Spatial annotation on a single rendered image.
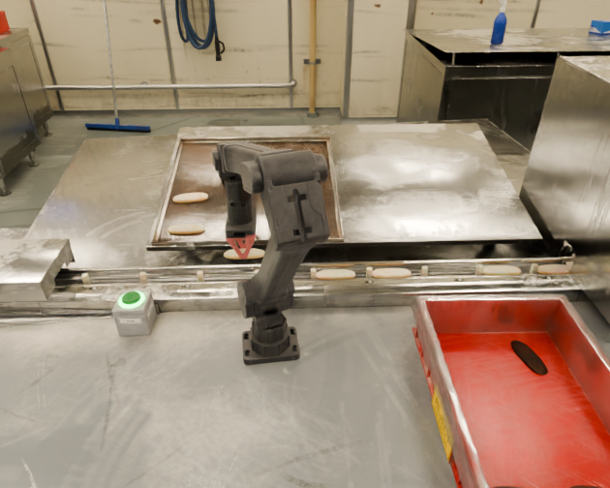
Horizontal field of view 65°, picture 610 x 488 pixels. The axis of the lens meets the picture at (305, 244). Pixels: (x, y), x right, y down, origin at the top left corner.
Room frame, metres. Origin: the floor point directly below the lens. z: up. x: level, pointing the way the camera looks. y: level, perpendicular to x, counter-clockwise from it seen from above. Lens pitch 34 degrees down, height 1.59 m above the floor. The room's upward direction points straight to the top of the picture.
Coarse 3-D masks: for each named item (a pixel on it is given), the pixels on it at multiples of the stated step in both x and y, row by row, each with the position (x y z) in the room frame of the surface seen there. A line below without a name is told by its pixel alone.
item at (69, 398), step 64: (192, 320) 0.83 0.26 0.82; (320, 320) 0.83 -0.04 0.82; (384, 320) 0.83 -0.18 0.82; (0, 384) 0.64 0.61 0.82; (64, 384) 0.64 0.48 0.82; (128, 384) 0.64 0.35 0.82; (192, 384) 0.64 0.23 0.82; (256, 384) 0.64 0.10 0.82; (320, 384) 0.64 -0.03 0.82; (384, 384) 0.64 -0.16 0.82; (0, 448) 0.50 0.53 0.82; (64, 448) 0.50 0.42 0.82; (128, 448) 0.50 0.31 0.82; (192, 448) 0.50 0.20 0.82; (256, 448) 0.50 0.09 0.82; (320, 448) 0.50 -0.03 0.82; (384, 448) 0.50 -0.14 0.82
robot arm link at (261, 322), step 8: (248, 280) 0.77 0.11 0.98; (256, 304) 0.72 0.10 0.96; (264, 304) 0.72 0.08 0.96; (272, 304) 0.73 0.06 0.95; (280, 304) 0.73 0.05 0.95; (256, 312) 0.72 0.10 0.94; (264, 312) 0.73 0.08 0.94; (272, 312) 0.74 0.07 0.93; (280, 312) 0.73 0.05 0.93; (256, 320) 0.71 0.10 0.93; (264, 320) 0.71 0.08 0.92; (272, 320) 0.72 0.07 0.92; (280, 320) 0.72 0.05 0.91; (264, 328) 0.71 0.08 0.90; (272, 328) 0.72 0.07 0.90
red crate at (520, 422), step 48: (480, 336) 0.77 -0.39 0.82; (528, 336) 0.77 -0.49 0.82; (432, 384) 0.63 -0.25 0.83; (480, 384) 0.64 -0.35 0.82; (528, 384) 0.64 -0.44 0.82; (576, 384) 0.64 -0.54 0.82; (480, 432) 0.53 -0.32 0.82; (528, 432) 0.53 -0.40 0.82; (576, 432) 0.53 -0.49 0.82; (528, 480) 0.44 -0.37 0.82; (576, 480) 0.44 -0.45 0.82
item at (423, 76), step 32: (416, 32) 3.47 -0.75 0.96; (448, 32) 3.47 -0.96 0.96; (480, 32) 3.46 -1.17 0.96; (512, 32) 3.46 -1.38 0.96; (544, 32) 3.45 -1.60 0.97; (576, 32) 3.45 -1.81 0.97; (416, 64) 3.24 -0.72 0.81; (448, 64) 2.68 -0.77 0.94; (480, 64) 2.68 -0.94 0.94; (512, 64) 2.68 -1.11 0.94; (544, 64) 2.68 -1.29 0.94; (416, 96) 3.14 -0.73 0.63; (448, 96) 2.64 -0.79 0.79; (480, 96) 2.64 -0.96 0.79; (512, 96) 2.65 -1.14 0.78; (544, 96) 2.66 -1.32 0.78; (512, 128) 2.65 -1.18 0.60
